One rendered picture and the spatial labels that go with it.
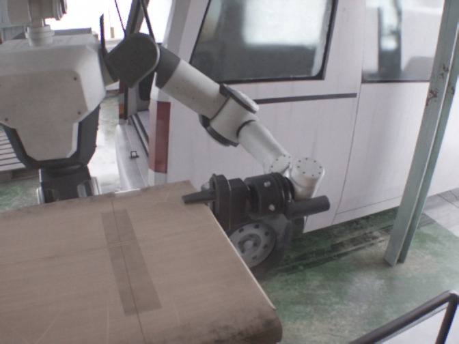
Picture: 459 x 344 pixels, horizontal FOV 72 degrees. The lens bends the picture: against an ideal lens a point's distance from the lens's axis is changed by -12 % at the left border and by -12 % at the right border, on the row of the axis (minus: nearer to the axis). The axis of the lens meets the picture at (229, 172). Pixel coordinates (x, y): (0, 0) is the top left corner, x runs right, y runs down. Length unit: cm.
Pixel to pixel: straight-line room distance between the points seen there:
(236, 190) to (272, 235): 128
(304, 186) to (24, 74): 62
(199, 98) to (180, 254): 43
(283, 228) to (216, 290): 143
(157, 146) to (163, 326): 105
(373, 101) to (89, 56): 143
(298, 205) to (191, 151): 81
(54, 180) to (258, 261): 133
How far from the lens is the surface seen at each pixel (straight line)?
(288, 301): 199
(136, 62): 81
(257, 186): 68
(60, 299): 51
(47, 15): 83
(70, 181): 94
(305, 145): 169
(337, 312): 199
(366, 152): 197
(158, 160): 145
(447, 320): 102
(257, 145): 82
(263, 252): 198
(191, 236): 58
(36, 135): 85
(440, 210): 317
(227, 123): 86
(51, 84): 79
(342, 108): 174
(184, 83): 84
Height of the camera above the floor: 145
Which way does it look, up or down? 27 degrees down
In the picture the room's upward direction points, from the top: 1 degrees clockwise
